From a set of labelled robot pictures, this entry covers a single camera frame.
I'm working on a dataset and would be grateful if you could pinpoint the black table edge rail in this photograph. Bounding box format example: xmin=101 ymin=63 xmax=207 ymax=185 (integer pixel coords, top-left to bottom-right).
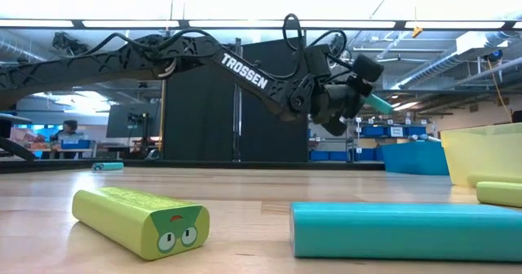
xmin=0 ymin=158 xmax=387 ymax=174

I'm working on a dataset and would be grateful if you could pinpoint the teal rectangular block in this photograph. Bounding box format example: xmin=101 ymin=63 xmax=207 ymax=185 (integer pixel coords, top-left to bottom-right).
xmin=290 ymin=202 xmax=522 ymax=263
xmin=364 ymin=93 xmax=395 ymax=116
xmin=91 ymin=161 xmax=125 ymax=172

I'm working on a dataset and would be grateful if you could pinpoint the person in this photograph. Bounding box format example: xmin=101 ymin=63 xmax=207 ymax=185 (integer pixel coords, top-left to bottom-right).
xmin=49 ymin=119 xmax=86 ymax=143

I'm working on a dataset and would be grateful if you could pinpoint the black monitor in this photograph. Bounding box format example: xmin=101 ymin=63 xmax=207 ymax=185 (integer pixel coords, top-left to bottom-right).
xmin=106 ymin=103 xmax=162 ymax=139

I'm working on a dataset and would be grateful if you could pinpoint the yellow translucent plastic bin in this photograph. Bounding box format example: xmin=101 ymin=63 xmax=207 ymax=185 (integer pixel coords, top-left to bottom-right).
xmin=439 ymin=122 xmax=522 ymax=188

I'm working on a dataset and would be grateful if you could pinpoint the metal partition pole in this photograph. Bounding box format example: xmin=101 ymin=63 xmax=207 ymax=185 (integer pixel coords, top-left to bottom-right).
xmin=232 ymin=37 xmax=243 ymax=163

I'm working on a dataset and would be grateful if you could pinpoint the black partition panel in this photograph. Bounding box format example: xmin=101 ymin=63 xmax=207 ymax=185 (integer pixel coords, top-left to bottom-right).
xmin=162 ymin=38 xmax=237 ymax=162
xmin=240 ymin=36 xmax=309 ymax=163

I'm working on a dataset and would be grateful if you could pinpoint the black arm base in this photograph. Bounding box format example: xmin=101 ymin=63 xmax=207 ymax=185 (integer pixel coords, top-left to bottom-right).
xmin=0 ymin=113 xmax=36 ymax=161

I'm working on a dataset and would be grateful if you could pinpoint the camera on tripod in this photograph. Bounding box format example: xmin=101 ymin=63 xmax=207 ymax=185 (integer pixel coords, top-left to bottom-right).
xmin=126 ymin=111 xmax=150 ymax=159

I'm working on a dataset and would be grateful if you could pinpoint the white roll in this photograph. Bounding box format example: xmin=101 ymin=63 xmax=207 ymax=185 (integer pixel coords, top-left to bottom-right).
xmin=407 ymin=133 xmax=442 ymax=143

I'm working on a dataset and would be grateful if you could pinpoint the blue crate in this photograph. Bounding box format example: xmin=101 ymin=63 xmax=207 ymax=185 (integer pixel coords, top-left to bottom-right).
xmin=60 ymin=139 xmax=91 ymax=150

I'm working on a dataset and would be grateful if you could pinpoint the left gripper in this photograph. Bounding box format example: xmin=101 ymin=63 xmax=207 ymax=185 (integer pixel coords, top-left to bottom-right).
xmin=309 ymin=77 xmax=374 ymax=138

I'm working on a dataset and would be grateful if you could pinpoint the blue plastic bin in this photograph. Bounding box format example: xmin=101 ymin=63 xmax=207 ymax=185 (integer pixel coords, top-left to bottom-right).
xmin=381 ymin=140 xmax=449 ymax=176

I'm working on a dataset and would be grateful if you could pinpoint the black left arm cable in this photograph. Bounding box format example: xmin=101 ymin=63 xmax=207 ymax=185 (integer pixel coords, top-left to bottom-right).
xmin=281 ymin=12 xmax=350 ymax=83

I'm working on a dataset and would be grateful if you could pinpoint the green rectangular block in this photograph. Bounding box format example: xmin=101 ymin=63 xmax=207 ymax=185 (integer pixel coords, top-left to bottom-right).
xmin=476 ymin=180 xmax=522 ymax=209
xmin=72 ymin=187 xmax=211 ymax=262

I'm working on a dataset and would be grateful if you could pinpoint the metal shelf rack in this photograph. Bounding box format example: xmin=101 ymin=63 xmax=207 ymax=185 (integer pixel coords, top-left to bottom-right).
xmin=307 ymin=117 xmax=434 ymax=163

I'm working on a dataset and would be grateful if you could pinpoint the silver ventilation duct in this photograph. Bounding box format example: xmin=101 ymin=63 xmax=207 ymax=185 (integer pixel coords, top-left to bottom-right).
xmin=391 ymin=31 xmax=511 ymax=91

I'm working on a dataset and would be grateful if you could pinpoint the blue hanging device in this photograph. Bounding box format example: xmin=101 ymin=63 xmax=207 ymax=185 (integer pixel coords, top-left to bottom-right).
xmin=484 ymin=48 xmax=505 ymax=63

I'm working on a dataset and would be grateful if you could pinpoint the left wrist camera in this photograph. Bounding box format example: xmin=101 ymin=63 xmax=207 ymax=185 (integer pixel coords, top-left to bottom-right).
xmin=352 ymin=54 xmax=385 ymax=83

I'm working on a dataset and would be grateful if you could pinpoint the black ceiling-hung device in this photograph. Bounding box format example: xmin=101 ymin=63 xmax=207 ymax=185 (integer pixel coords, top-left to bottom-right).
xmin=51 ymin=32 xmax=93 ymax=59
xmin=329 ymin=33 xmax=352 ymax=63

